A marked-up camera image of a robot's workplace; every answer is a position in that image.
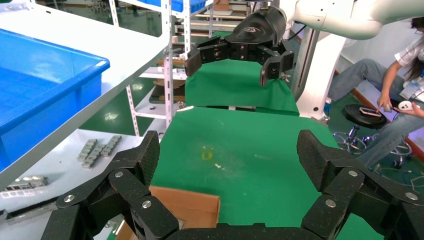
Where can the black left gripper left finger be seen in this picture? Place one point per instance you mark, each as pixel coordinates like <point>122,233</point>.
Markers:
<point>129,185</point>

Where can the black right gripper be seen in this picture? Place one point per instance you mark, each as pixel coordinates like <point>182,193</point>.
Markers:
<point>258,30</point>

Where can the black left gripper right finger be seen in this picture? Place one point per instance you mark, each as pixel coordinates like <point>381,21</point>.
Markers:
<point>348,187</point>

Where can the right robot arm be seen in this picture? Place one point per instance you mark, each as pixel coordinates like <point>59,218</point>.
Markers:
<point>348,20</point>

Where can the brown cardboard box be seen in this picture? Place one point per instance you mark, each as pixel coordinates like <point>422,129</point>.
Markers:
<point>192,208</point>

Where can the blue plastic tray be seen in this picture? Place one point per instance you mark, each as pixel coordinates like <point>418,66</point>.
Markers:
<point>49,82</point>

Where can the green table cloth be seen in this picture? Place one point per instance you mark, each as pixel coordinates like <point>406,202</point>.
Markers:
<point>251,185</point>
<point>238,89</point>

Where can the small notched metal strip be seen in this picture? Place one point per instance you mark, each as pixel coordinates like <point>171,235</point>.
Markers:
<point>112,145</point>
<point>94,157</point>
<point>87,149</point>

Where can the black round swivel stool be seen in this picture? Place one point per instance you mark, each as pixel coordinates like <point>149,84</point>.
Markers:
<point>361,121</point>

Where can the white background storage rack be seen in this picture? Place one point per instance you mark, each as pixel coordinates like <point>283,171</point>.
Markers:
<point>149,112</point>

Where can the white robot body column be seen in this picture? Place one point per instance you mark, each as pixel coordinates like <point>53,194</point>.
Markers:
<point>318,73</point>

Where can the pink smartphone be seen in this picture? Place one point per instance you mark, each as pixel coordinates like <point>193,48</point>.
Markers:
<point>369,112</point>

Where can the blue plastic storage bin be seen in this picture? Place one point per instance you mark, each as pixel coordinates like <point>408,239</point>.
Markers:
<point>185,5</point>

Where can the small white scrap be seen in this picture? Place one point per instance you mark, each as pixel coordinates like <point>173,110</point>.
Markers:
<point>218,165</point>

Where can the small white round device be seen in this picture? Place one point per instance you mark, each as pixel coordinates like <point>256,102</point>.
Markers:
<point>404,106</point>

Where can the seated person in jeans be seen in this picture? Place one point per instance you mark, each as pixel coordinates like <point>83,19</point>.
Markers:
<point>364,76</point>

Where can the white metal rack shelf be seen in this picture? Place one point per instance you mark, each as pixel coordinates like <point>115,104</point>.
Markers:
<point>99,36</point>

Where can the perforated white rack post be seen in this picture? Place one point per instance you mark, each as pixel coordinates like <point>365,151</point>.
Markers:
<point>168,82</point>

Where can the long narrow metal rail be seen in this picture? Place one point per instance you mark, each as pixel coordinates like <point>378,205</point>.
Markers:
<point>23,187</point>

